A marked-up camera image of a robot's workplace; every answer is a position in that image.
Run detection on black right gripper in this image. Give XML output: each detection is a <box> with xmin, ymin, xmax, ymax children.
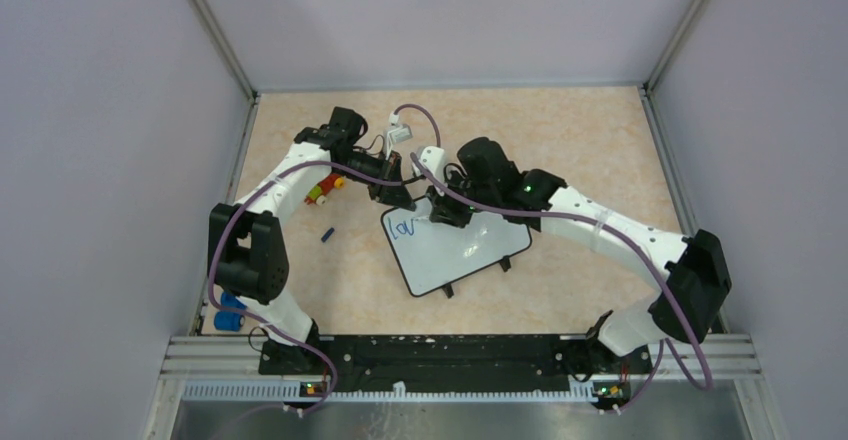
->
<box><xmin>427</xmin><ymin>166</ymin><xmax>499</xmax><ymax>229</ymax></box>

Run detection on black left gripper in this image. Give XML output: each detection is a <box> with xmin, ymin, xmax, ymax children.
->
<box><xmin>335</xmin><ymin>148</ymin><xmax>416</xmax><ymax>211</ymax></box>

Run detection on black framed whiteboard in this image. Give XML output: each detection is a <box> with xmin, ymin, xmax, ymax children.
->
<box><xmin>380</xmin><ymin>197</ymin><xmax>532</xmax><ymax>297</ymax></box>

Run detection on blue marker cap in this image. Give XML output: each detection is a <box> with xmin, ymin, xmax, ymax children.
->
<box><xmin>321</xmin><ymin>227</ymin><xmax>335</xmax><ymax>243</ymax></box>

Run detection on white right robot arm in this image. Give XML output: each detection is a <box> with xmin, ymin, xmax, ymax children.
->
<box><xmin>412</xmin><ymin>137</ymin><xmax>732</xmax><ymax>372</ymax></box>

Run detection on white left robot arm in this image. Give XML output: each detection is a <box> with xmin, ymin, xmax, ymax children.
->
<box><xmin>208</xmin><ymin>107</ymin><xmax>415</xmax><ymax>374</ymax></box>

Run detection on colourful toy brick car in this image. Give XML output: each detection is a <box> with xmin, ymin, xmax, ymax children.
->
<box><xmin>304</xmin><ymin>173</ymin><xmax>346</xmax><ymax>206</ymax></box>

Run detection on blue toy car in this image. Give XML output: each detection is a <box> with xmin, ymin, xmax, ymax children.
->
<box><xmin>213</xmin><ymin>292</ymin><xmax>246</xmax><ymax>333</ymax></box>

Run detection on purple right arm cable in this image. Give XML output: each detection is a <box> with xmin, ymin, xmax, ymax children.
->
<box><xmin>409</xmin><ymin>152</ymin><xmax>715</xmax><ymax>413</ymax></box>

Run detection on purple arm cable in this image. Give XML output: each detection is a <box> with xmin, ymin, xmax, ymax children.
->
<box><xmin>409</xmin><ymin>152</ymin><xmax>715</xmax><ymax>413</ymax></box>
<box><xmin>206</xmin><ymin>102</ymin><xmax>443</xmax><ymax>418</ymax></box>

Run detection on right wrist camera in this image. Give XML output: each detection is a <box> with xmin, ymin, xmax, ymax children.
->
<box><xmin>412</xmin><ymin>146</ymin><xmax>448</xmax><ymax>182</ymax></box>

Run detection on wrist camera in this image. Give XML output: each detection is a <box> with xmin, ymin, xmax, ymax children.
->
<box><xmin>412</xmin><ymin>146</ymin><xmax>448</xmax><ymax>182</ymax></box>
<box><xmin>383</xmin><ymin>113</ymin><xmax>413</xmax><ymax>156</ymax></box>

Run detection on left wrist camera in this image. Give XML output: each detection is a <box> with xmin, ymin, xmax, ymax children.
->
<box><xmin>383</xmin><ymin>113</ymin><xmax>413</xmax><ymax>156</ymax></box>

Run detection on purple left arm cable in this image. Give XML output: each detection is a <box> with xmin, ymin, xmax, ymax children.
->
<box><xmin>206</xmin><ymin>102</ymin><xmax>443</xmax><ymax>418</ymax></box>

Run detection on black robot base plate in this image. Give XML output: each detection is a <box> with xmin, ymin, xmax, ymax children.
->
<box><xmin>258</xmin><ymin>333</ymin><xmax>654</xmax><ymax>380</ymax></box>

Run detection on white slotted cable duct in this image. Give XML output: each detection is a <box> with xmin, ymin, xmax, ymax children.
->
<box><xmin>182</xmin><ymin>380</ymin><xmax>597</xmax><ymax>403</ymax></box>

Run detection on aluminium frame rails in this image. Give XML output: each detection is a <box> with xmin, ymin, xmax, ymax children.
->
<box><xmin>142</xmin><ymin>0</ymin><xmax>787</xmax><ymax>439</ymax></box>

